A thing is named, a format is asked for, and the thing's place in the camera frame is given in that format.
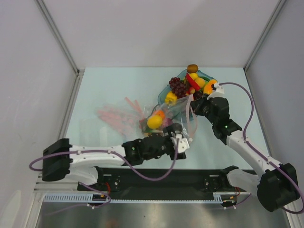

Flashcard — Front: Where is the orange fruit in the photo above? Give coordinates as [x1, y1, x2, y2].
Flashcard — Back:
[155, 110, 166, 119]

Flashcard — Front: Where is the red chili pepper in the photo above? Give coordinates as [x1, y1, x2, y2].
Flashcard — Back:
[186, 73, 200, 91]

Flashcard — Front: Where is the clear zip bag pink zipper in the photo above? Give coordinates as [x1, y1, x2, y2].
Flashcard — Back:
[139, 95, 198, 141]

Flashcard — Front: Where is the aluminium frame post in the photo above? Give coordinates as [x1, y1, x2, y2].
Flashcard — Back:
[35, 0, 80, 74]
[243, 0, 287, 74]

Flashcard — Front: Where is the dark red grape bunch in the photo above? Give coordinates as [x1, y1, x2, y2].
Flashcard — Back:
[169, 77, 188, 98]

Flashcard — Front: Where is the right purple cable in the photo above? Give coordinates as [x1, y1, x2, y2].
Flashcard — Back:
[219, 82, 304, 215]

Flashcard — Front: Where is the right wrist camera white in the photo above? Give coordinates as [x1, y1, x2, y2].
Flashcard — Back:
[207, 83, 225, 100]

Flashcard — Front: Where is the yellow lemon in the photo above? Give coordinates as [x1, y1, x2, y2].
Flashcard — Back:
[147, 115, 163, 129]
[189, 73, 206, 88]

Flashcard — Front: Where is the brown kiwi fruit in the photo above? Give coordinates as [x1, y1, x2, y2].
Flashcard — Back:
[187, 64, 199, 74]

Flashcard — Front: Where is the left aluminium frame post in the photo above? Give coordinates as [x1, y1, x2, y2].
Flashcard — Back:
[35, 0, 80, 74]

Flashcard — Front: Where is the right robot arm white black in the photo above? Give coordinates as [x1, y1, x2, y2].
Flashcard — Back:
[190, 97, 304, 212]

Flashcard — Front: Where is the pink dotted zip bag stack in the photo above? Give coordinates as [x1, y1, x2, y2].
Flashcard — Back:
[79, 97, 144, 145]

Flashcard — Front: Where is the aluminium front rail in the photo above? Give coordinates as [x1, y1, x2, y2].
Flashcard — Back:
[33, 174, 81, 193]

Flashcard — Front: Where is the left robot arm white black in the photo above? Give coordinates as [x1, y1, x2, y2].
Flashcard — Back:
[42, 124, 190, 190]

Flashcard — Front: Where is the orange mango piece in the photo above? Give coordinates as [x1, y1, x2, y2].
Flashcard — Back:
[203, 79, 217, 95]

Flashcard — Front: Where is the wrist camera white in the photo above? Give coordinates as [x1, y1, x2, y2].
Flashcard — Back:
[207, 83, 225, 100]
[171, 133, 190, 154]

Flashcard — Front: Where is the white slotted cable duct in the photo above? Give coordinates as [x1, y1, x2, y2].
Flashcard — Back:
[43, 192, 240, 204]

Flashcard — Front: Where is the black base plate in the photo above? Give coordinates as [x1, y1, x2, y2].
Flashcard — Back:
[91, 168, 243, 199]

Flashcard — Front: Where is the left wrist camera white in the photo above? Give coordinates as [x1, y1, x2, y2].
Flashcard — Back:
[171, 133, 190, 154]

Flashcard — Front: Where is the right aluminium frame post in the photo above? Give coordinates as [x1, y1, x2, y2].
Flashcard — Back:
[243, 0, 287, 74]

